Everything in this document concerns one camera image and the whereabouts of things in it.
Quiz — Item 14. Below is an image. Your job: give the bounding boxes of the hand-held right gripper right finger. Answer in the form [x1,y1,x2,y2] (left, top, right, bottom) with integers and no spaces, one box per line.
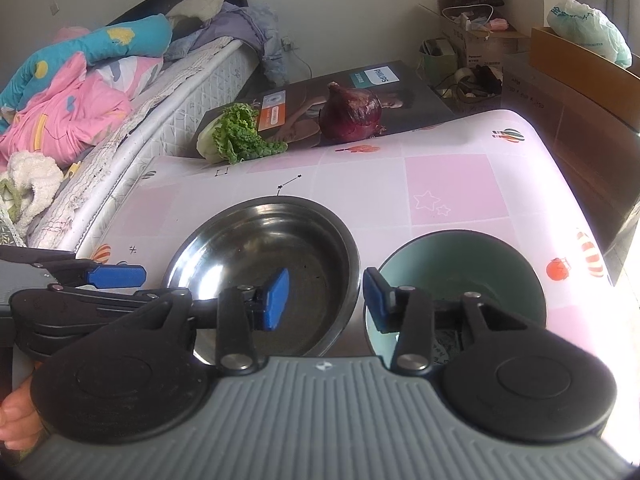
[362,266,506,377]

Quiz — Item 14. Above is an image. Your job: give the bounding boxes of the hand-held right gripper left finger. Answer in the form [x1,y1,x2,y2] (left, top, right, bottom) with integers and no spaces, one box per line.
[150,267,291,377]

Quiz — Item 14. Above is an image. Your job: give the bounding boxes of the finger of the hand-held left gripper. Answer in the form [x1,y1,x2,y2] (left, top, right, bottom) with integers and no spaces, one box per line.
[0,246,147,291]
[10,284,168,358]

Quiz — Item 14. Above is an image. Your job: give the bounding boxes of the small stainless steel bowl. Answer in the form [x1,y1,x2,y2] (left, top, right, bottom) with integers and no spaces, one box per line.
[164,196,362,366]

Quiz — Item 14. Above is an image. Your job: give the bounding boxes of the green ceramic bowl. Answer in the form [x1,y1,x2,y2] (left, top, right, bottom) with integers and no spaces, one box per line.
[364,230,547,361]

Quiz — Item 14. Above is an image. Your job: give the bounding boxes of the person's left hand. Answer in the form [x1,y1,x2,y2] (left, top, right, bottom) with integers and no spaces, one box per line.
[0,374,43,452]

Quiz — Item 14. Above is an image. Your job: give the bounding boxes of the green leaf print pillow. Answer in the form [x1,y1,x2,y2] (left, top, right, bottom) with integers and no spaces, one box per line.
[0,205,26,248]

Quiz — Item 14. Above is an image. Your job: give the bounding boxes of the white fleece cloth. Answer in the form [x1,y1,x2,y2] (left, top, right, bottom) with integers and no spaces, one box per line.
[0,152,63,226]

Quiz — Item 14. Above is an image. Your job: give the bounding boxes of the pink patterned tablecloth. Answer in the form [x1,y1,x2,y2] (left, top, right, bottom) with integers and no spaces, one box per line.
[75,109,616,361]

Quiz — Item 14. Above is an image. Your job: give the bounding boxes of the pink blanket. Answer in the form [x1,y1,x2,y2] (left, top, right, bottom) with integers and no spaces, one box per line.
[0,52,166,166]

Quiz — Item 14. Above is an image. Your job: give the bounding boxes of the napa cabbage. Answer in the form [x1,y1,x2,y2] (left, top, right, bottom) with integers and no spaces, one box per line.
[196,102,288,165]

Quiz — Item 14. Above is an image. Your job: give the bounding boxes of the red onion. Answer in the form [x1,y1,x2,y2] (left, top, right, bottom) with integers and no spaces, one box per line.
[319,81,385,145]

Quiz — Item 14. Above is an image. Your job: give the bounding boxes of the flat dark printed box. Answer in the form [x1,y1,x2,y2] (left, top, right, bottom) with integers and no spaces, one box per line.
[202,60,463,161]

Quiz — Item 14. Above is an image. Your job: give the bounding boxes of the tape roll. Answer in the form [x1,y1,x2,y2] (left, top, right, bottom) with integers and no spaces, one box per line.
[452,67,476,93]

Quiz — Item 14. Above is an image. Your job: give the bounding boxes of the pink and blue blankets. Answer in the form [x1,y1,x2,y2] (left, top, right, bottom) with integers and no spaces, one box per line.
[0,14,173,111]

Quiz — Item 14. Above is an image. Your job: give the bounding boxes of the green paper bag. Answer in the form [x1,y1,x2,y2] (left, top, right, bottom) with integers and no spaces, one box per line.
[420,40,458,82]

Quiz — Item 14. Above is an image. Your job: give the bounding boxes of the large brown cardboard box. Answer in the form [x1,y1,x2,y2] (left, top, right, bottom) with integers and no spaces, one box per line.
[502,52,640,271]

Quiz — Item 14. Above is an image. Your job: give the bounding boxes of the open cardboard box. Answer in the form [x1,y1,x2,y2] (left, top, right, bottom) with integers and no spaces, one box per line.
[420,0,531,68]

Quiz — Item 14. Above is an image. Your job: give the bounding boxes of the grey purple clothes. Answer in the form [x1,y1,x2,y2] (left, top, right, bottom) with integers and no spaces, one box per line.
[165,2,281,86]

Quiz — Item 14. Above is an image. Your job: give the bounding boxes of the cream cloth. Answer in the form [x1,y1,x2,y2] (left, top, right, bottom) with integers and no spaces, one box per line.
[167,0,223,21]

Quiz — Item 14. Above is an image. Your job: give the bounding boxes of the long cardboard box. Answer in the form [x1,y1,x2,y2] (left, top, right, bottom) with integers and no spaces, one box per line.
[530,26,640,116]

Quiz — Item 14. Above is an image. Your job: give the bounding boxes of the pale green plastic bag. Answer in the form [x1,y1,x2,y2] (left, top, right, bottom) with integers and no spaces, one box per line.
[546,0,633,68]

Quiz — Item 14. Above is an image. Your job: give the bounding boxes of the white cable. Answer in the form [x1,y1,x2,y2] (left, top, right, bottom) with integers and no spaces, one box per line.
[442,2,496,22]

